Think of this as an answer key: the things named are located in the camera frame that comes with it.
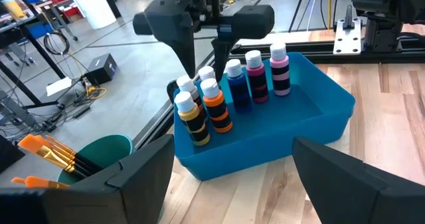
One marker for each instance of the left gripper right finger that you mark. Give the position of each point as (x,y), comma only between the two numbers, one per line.
(358,197)

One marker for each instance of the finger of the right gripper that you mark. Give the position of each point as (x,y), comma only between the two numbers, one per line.
(252,21)
(176,18)

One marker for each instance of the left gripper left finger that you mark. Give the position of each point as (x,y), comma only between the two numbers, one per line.
(99,197)

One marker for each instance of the green plastic cup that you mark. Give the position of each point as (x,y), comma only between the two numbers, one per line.
(106,151)

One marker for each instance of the magenta paint bottle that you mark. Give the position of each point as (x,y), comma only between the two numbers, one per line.
(258,81)

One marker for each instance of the pink paint bottle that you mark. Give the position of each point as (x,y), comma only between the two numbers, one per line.
(280,74)

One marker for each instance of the thin pointed paintbrush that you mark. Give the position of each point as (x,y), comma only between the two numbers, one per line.
(36,182)

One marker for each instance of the red paint bottle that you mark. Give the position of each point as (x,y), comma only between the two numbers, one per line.
(186,83)

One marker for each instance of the blue paint bottle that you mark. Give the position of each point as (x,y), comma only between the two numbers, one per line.
(239,91)

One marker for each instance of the orange paint bottle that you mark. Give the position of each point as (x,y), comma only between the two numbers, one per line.
(217,111)

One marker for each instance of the blue plastic bin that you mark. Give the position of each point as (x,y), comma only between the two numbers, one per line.
(282,127)

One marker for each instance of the yellow paint bottle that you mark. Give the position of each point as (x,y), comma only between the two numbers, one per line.
(196,121)

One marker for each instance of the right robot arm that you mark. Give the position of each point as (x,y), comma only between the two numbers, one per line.
(388,4)

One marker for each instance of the white cylindrical column unit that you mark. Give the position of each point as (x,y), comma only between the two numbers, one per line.
(89,4)

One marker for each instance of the dark box white label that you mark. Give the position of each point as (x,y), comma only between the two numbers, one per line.
(101,67)

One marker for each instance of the dark computer case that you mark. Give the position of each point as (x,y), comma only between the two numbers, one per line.
(8,154)

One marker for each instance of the white paper sheet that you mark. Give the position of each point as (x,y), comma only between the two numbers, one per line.
(58,86)

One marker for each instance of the grey metal rack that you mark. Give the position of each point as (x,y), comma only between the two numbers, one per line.
(13,111)

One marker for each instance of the black frame bracket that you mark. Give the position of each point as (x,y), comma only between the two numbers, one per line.
(170,89)

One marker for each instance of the silver frame bracket plate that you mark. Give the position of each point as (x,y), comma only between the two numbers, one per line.
(347,39)

